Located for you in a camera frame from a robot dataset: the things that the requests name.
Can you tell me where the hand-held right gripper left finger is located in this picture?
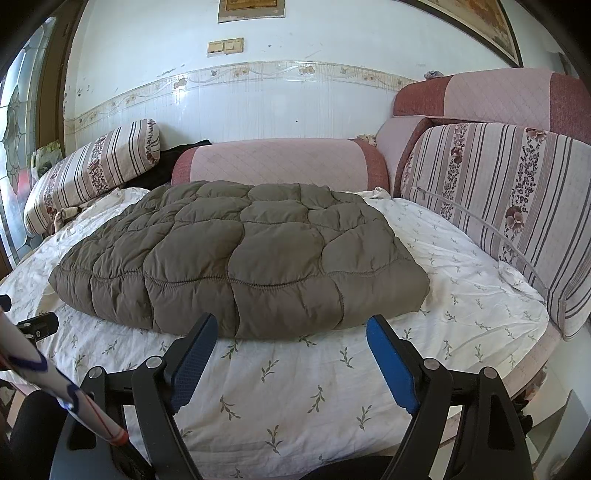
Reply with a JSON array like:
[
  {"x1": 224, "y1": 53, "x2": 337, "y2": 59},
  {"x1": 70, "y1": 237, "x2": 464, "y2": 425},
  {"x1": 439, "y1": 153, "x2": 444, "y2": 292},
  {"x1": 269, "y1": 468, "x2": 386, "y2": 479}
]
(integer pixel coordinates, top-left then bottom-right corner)
[{"x1": 48, "y1": 313, "x2": 219, "y2": 480}]

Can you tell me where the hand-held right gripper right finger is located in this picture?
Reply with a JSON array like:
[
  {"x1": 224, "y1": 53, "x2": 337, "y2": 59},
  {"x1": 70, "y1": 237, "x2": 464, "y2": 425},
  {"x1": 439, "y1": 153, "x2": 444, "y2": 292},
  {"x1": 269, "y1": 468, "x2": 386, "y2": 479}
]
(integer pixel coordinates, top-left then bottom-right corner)
[{"x1": 366, "y1": 315, "x2": 529, "y2": 480}]

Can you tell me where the olive quilted hooded jacket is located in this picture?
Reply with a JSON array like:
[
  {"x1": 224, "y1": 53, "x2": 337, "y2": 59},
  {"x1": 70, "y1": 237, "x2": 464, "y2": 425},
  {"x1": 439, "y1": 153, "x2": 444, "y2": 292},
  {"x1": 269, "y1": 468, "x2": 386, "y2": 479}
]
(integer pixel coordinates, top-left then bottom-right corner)
[{"x1": 48, "y1": 180, "x2": 430, "y2": 341}]

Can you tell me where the white leaf-print bed sheet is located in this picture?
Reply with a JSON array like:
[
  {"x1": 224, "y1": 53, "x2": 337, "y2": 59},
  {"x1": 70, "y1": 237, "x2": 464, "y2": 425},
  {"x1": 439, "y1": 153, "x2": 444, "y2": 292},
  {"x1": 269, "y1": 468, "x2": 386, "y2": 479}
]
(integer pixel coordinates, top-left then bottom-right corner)
[{"x1": 0, "y1": 185, "x2": 550, "y2": 478}]

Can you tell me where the person's left leg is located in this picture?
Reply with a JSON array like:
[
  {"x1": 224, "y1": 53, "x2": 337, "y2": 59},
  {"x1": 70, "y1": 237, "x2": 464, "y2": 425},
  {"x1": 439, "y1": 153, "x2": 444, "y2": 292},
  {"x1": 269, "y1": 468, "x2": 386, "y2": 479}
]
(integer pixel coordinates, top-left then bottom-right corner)
[{"x1": 9, "y1": 394, "x2": 65, "y2": 480}]

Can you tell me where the person's leg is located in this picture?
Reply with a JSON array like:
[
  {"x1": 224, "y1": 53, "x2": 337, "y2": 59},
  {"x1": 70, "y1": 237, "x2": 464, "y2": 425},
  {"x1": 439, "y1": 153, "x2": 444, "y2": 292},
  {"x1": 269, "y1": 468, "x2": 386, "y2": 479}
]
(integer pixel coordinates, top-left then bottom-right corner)
[
  {"x1": 314, "y1": 455, "x2": 398, "y2": 480},
  {"x1": 9, "y1": 394, "x2": 65, "y2": 480}
]

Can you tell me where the person's right leg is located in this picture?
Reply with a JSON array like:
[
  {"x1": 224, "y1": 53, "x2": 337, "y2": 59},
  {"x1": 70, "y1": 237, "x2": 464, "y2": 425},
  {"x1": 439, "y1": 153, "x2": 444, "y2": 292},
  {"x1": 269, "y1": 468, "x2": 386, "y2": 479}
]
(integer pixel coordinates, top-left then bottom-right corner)
[{"x1": 314, "y1": 455, "x2": 398, "y2": 480}]

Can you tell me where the floral printed box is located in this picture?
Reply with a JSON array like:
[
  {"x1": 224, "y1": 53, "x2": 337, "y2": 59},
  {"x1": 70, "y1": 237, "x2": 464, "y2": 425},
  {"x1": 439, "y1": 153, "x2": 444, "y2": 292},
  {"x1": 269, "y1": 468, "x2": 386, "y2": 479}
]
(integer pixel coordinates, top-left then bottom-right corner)
[{"x1": 34, "y1": 141, "x2": 63, "y2": 171}]

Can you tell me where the striped floral bolster pillow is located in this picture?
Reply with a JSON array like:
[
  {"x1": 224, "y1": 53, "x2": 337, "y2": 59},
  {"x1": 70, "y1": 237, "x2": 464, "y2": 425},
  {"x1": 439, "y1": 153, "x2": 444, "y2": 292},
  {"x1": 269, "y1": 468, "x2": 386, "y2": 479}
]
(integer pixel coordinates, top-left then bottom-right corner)
[{"x1": 24, "y1": 119, "x2": 161, "y2": 236}]

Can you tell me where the stained glass door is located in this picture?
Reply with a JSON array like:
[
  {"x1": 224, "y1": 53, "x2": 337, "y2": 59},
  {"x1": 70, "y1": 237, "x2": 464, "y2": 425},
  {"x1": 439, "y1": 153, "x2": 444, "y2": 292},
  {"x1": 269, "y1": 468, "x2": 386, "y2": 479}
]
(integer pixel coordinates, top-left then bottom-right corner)
[{"x1": 0, "y1": 18, "x2": 58, "y2": 268}]

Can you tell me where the black cloth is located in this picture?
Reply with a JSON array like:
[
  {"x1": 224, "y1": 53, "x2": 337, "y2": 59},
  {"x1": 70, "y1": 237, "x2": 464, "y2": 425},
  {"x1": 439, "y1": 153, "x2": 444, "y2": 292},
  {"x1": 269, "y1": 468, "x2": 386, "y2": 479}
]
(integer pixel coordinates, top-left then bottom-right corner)
[{"x1": 122, "y1": 140, "x2": 212, "y2": 191}]

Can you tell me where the striped floral back cushion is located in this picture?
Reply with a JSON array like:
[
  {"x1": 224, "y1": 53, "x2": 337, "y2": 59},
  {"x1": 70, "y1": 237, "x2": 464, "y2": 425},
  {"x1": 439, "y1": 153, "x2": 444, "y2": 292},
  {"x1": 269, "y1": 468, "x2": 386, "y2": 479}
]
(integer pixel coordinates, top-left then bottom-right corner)
[{"x1": 401, "y1": 122, "x2": 591, "y2": 341}]

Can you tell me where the pink quilted bolster cushion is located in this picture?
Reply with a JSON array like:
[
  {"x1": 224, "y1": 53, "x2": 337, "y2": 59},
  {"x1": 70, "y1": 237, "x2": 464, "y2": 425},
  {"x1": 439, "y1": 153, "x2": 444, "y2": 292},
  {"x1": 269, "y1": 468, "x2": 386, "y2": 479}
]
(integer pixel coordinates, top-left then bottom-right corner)
[{"x1": 172, "y1": 137, "x2": 390, "y2": 197}]

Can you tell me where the pink sofa backrest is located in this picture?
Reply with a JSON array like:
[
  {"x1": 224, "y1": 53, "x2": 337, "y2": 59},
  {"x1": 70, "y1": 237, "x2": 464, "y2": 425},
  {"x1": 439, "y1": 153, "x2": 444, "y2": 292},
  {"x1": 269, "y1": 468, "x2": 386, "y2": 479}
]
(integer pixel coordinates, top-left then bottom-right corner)
[{"x1": 392, "y1": 68, "x2": 591, "y2": 139}]

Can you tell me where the large framed picture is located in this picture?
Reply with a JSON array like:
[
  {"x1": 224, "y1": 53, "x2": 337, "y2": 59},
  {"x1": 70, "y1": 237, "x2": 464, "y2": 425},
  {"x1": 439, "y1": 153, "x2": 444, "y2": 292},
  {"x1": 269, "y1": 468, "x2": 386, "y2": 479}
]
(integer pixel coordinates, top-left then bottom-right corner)
[{"x1": 416, "y1": 0, "x2": 523, "y2": 68}]

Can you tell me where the white cable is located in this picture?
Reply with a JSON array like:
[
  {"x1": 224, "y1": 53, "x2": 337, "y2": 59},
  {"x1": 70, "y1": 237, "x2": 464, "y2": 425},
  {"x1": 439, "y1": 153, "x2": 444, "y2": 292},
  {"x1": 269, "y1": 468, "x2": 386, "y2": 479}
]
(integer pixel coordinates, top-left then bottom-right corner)
[{"x1": 416, "y1": 186, "x2": 551, "y2": 291}]

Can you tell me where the small wall hanging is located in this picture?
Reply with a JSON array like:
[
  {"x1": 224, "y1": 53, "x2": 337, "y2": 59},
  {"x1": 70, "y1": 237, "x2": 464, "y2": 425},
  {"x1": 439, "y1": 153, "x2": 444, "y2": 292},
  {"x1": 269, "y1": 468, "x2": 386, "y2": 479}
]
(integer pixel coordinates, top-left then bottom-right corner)
[{"x1": 218, "y1": 0, "x2": 284, "y2": 24}]

